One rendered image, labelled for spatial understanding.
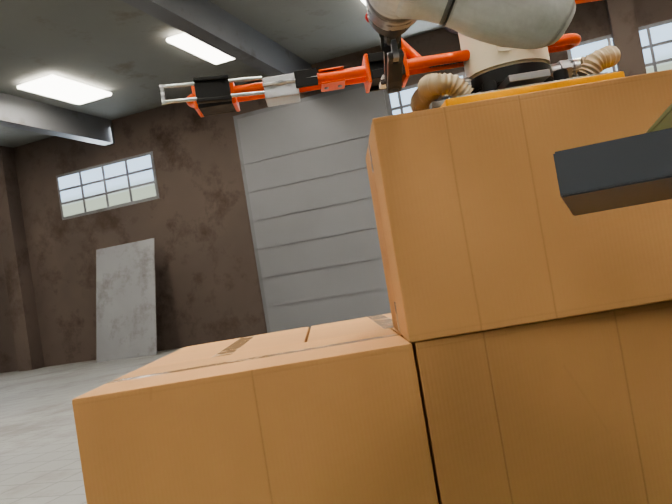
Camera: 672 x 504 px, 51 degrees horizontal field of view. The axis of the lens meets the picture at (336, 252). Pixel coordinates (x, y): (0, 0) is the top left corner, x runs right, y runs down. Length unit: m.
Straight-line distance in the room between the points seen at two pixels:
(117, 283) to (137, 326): 0.84
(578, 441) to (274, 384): 0.54
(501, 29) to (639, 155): 0.43
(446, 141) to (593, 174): 0.66
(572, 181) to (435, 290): 0.64
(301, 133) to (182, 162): 2.15
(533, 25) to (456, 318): 0.51
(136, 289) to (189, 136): 2.61
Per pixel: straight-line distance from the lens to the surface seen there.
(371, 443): 1.26
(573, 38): 1.56
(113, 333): 11.80
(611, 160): 0.63
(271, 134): 11.02
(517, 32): 1.02
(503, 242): 1.26
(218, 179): 11.42
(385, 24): 1.12
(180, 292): 11.78
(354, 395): 1.24
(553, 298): 1.28
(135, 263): 11.75
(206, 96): 1.42
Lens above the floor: 0.67
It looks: 2 degrees up
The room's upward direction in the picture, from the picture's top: 9 degrees counter-clockwise
